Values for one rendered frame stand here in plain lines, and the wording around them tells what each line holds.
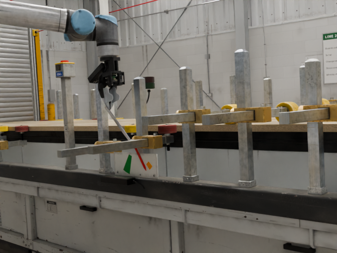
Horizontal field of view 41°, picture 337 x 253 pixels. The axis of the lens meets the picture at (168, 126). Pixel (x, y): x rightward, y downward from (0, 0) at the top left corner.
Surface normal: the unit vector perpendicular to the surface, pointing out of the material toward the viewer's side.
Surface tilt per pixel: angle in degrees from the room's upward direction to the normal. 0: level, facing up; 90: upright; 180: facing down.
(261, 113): 90
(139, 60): 90
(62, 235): 90
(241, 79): 90
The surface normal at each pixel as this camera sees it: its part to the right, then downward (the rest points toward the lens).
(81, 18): 0.40, 0.04
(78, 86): 0.80, -0.01
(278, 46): -0.60, 0.07
